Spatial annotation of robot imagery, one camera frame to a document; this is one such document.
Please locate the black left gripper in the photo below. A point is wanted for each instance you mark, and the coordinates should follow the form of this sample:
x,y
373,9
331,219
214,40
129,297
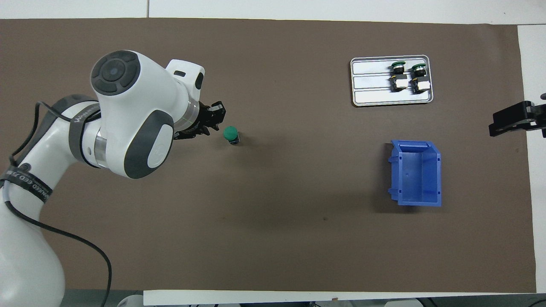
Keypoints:
x,y
200,121

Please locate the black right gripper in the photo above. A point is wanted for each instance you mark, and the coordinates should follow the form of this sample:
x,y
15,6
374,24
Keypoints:
x,y
539,116

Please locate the green push button switch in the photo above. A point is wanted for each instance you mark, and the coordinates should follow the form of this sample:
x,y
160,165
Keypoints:
x,y
420,81
230,133
399,79

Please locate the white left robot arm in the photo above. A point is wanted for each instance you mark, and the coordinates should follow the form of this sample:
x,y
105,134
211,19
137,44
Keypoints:
x,y
140,98

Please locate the blue plastic bin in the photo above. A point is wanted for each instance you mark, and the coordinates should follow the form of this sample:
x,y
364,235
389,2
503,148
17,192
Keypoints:
x,y
418,175

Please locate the brown paper mat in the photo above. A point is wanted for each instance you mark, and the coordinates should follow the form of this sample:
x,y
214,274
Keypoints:
x,y
298,213

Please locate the grey metal tray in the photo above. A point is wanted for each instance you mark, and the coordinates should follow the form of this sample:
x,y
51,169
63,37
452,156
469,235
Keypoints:
x,y
371,85

